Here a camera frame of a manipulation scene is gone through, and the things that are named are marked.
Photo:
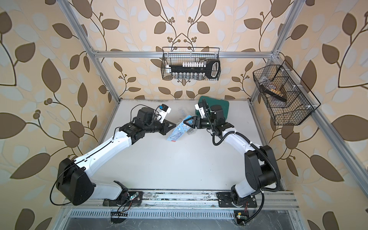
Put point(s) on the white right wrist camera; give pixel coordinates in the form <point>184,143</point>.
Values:
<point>203,109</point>

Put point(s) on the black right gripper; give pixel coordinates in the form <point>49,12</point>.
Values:
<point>199,126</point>

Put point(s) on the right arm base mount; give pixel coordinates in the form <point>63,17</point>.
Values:
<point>231,200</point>

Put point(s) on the black socket bit holder set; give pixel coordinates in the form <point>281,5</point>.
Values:
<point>208,68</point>

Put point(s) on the aluminium frame post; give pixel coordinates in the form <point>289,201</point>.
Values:
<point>270,57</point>
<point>72,19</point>

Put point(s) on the aluminium frame rail right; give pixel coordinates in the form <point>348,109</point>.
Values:
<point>344,153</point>

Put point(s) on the blue ruler set pouch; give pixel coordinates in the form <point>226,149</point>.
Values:
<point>179,131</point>

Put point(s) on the black wire basket wall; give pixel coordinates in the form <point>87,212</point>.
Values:
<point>301,101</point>
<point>179,55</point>

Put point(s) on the aluminium frame post back left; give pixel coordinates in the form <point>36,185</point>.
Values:
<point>72,19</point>

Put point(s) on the dark tool in right basket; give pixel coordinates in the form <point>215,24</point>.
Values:
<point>274,93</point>

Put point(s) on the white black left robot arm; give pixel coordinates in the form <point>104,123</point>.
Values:
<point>74,179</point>

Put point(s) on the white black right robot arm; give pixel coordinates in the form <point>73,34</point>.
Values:
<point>261,169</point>

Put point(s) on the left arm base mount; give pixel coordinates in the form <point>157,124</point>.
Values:
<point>125,197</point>

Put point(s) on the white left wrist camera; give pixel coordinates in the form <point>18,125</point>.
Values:
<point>163,110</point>

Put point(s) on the aluminium frame post back right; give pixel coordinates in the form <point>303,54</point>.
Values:
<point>270,57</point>

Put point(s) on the green plastic tool case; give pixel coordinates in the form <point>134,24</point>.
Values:
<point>225,105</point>

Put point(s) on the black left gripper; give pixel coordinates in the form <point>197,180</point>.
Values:
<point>165,127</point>

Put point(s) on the black wire basket right wall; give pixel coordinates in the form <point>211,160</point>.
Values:
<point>301,101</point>

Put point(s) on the black wire basket back wall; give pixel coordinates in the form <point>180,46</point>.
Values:
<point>179,55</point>

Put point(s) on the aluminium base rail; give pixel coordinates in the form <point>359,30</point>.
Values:
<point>208,199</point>

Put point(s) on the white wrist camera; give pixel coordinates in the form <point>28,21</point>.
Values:
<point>163,110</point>
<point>203,109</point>

